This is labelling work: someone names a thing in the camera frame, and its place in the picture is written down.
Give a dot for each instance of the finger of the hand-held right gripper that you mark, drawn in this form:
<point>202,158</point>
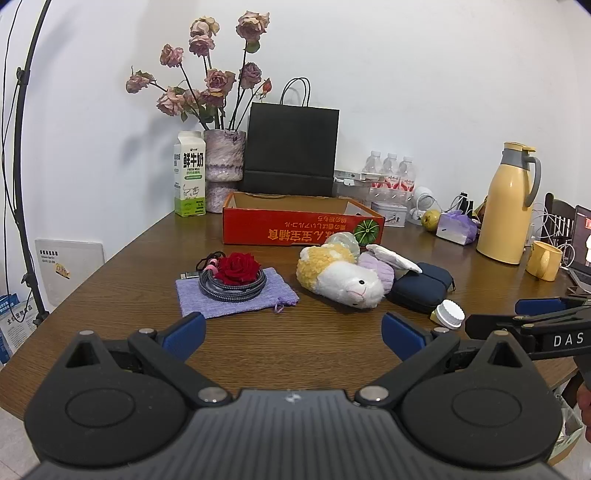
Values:
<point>485,324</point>
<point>538,305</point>

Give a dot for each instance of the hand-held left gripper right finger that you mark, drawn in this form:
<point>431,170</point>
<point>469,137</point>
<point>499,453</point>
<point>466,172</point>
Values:
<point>401,332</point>

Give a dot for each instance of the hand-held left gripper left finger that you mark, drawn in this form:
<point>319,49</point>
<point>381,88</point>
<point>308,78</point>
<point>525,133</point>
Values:
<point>189,330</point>

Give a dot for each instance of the navy zip case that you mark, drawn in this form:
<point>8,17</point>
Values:
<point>415,290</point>

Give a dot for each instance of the purple cloth pouch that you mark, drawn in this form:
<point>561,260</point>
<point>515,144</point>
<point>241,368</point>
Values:
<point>240,307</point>

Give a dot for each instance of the yellow white plush toy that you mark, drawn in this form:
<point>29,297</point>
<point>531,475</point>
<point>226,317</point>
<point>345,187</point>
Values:
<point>341,277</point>

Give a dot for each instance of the iridescent plastic bag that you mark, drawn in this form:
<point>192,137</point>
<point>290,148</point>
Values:
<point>346,242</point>

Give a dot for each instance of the red cardboard box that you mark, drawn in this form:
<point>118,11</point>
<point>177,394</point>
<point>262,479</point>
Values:
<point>277,228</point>

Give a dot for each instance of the person's right hand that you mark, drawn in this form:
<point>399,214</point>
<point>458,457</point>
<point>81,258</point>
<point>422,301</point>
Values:
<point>585,410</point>

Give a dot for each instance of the white lidded jar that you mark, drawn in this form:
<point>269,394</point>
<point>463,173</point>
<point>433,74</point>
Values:
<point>450,314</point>

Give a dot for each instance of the yellow mug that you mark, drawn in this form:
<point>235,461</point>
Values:
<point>542,261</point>

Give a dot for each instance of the red rose flower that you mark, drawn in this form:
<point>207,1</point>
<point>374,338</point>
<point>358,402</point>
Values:
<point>238,267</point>

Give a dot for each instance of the open laptop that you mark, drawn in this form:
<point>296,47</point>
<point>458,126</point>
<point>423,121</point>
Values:
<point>582,240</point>

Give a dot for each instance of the yellow thermos jug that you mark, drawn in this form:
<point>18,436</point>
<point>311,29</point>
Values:
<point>503,212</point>

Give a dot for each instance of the purple tissue pack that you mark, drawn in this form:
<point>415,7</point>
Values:
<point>455,228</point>

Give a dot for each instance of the dark wooden chair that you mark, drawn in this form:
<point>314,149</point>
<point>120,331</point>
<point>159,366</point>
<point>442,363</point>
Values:
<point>554,203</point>

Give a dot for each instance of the yellow green pear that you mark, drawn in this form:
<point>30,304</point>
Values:
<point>431,219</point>

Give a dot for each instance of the grey printed tin box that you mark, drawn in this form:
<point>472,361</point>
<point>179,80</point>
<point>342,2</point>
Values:
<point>390,214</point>

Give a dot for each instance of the black white charger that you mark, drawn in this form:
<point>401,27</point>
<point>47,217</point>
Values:
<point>464,198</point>

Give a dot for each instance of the white flat panel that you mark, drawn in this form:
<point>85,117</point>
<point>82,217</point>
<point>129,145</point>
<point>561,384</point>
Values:
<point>78,263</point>

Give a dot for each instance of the small white fan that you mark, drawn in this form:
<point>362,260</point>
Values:
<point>425,196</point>

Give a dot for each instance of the clear lidded storage container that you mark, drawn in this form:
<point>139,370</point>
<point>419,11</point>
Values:
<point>348,189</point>

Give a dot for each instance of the white green milk carton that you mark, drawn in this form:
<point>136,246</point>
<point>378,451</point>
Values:
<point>189,170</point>

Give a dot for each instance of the clear water bottle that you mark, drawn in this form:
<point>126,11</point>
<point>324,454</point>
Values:
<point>390,166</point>
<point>374,164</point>
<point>406,170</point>

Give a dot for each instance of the purple marbled vase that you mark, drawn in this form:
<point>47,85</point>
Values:
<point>224,157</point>

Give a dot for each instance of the blue leaflets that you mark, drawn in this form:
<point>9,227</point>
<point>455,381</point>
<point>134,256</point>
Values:
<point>11,318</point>

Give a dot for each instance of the black paper bag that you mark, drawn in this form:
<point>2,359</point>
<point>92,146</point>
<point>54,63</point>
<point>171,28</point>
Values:
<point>291,147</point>

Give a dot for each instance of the dried pink roses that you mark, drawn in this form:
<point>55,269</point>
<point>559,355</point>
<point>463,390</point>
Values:
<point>214,81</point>

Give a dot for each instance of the black lamp stand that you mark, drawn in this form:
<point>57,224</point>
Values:
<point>17,147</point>

